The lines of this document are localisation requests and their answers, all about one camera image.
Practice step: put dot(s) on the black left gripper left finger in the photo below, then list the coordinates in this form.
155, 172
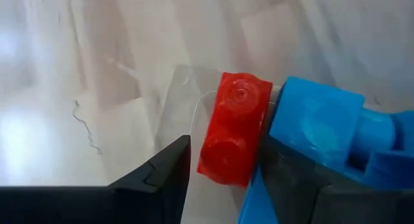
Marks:
145, 204

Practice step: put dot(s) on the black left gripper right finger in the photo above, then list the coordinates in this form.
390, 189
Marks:
307, 204

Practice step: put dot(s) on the small two-stud red block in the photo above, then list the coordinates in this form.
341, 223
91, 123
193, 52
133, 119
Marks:
233, 130

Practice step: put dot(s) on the clear plastic storage bin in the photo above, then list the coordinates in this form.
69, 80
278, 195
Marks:
97, 55

